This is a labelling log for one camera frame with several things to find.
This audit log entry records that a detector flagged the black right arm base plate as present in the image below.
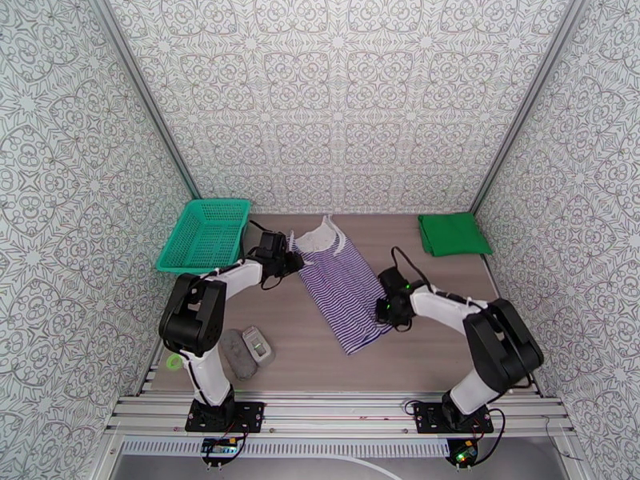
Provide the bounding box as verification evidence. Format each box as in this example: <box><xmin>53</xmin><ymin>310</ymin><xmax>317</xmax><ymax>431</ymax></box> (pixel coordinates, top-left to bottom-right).
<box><xmin>414</xmin><ymin>401</ymin><xmax>495</xmax><ymax>436</ymax></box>

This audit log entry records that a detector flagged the purple white striped tank top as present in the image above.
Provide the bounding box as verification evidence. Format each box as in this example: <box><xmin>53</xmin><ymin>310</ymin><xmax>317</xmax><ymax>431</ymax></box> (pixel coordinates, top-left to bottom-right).
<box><xmin>289</xmin><ymin>215</ymin><xmax>394</xmax><ymax>357</ymax></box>

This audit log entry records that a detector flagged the white cable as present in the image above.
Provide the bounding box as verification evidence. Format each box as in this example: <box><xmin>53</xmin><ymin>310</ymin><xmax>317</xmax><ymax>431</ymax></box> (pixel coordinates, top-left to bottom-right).
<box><xmin>319</xmin><ymin>455</ymin><xmax>401</xmax><ymax>480</ymax></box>

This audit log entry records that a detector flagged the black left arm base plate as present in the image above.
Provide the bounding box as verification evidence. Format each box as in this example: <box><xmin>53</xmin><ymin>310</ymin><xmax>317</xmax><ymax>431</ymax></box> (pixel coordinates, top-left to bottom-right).
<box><xmin>185</xmin><ymin>401</ymin><xmax>266</xmax><ymax>434</ymax></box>

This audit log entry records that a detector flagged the green plastic laundry basket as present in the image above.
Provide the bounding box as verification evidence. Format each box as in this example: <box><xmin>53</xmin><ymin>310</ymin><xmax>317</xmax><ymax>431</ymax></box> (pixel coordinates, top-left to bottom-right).
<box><xmin>155</xmin><ymin>198</ymin><xmax>253</xmax><ymax>280</ymax></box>

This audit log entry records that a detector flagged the aluminium corner post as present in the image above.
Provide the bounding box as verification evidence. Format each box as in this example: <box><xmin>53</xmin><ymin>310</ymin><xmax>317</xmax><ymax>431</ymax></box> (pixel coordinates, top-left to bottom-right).
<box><xmin>465</xmin><ymin>0</ymin><xmax>586</xmax><ymax>222</ymax></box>
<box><xmin>87</xmin><ymin>0</ymin><xmax>203</xmax><ymax>201</ymax></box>

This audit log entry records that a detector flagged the white handheld device green light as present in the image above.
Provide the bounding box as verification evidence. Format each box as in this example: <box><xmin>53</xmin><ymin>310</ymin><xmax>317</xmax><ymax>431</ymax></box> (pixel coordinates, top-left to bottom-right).
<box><xmin>242</xmin><ymin>325</ymin><xmax>276</xmax><ymax>367</ymax></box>

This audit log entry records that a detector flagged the white slotted cable duct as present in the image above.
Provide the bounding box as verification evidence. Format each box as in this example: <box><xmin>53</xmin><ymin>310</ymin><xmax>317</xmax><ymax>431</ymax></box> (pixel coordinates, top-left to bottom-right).
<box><xmin>122</xmin><ymin>439</ymin><xmax>451</xmax><ymax>458</ymax></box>

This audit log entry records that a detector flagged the green t-shirt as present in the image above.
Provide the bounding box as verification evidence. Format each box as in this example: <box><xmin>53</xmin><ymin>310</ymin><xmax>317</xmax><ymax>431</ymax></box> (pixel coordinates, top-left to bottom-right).
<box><xmin>418</xmin><ymin>211</ymin><xmax>494</xmax><ymax>258</ymax></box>

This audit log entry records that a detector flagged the aluminium rail frame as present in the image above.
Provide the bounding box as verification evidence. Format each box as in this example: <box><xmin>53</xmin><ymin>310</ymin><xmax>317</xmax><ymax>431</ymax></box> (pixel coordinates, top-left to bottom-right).
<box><xmin>105</xmin><ymin>390</ymin><xmax>576</xmax><ymax>440</ymax></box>

